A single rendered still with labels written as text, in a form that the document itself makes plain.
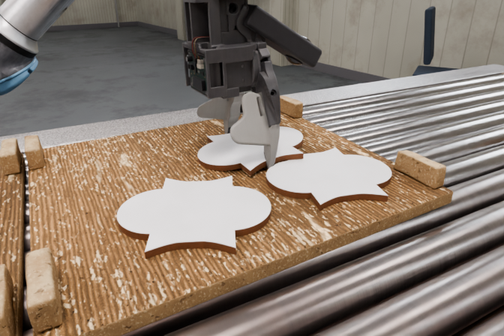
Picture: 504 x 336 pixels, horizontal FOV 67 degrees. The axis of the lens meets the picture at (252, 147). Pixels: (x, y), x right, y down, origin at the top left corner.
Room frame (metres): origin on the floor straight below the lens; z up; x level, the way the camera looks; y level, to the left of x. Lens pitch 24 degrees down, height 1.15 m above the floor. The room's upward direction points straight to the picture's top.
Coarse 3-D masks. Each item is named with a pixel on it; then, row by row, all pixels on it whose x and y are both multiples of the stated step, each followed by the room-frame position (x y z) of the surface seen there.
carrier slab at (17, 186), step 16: (0, 176) 0.40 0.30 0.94; (16, 176) 0.40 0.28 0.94; (0, 192) 0.36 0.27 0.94; (16, 192) 0.36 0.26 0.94; (0, 208) 0.33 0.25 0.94; (16, 208) 0.33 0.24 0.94; (0, 224) 0.30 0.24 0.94; (16, 224) 0.30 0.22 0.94; (0, 240) 0.28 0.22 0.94; (16, 240) 0.28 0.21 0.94; (0, 256) 0.25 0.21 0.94; (16, 256) 0.25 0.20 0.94; (16, 272) 0.24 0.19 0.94; (16, 288) 0.22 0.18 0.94; (16, 304) 0.20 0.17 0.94; (16, 320) 0.19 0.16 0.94
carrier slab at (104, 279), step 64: (192, 128) 0.56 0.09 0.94; (320, 128) 0.56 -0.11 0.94; (64, 192) 0.36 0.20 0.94; (128, 192) 0.36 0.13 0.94; (448, 192) 0.36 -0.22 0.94; (64, 256) 0.25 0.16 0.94; (128, 256) 0.25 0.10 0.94; (192, 256) 0.25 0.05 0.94; (256, 256) 0.25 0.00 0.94; (64, 320) 0.19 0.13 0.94; (128, 320) 0.19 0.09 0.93
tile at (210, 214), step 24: (144, 192) 0.35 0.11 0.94; (168, 192) 0.35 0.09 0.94; (192, 192) 0.35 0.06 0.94; (216, 192) 0.35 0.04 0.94; (240, 192) 0.35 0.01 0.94; (120, 216) 0.30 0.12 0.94; (144, 216) 0.30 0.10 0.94; (168, 216) 0.30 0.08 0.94; (192, 216) 0.30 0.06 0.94; (216, 216) 0.30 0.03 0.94; (240, 216) 0.30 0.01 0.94; (264, 216) 0.30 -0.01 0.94; (168, 240) 0.27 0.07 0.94; (192, 240) 0.27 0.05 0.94; (216, 240) 0.27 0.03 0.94
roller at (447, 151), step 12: (480, 132) 0.59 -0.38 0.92; (492, 132) 0.58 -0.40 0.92; (444, 144) 0.53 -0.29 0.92; (456, 144) 0.53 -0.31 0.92; (468, 144) 0.54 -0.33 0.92; (480, 144) 0.55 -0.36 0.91; (492, 144) 0.56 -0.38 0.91; (396, 156) 0.49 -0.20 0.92; (432, 156) 0.50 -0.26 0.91; (444, 156) 0.51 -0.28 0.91; (456, 156) 0.52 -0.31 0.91; (24, 252) 0.28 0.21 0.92; (24, 264) 0.27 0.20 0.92; (24, 276) 0.26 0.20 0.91
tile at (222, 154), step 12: (288, 132) 0.49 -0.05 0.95; (300, 132) 0.49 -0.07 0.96; (216, 144) 0.47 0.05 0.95; (228, 144) 0.47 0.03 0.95; (240, 144) 0.46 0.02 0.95; (288, 144) 0.45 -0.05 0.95; (300, 144) 0.46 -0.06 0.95; (204, 156) 0.43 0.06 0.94; (216, 156) 0.43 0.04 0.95; (228, 156) 0.43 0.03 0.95; (240, 156) 0.43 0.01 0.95; (252, 156) 0.43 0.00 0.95; (264, 156) 0.42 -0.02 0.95; (276, 156) 0.42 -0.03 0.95; (288, 156) 0.42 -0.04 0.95; (300, 156) 0.43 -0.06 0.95; (216, 168) 0.41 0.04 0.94; (228, 168) 0.41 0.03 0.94; (240, 168) 0.41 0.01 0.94; (252, 168) 0.39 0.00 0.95
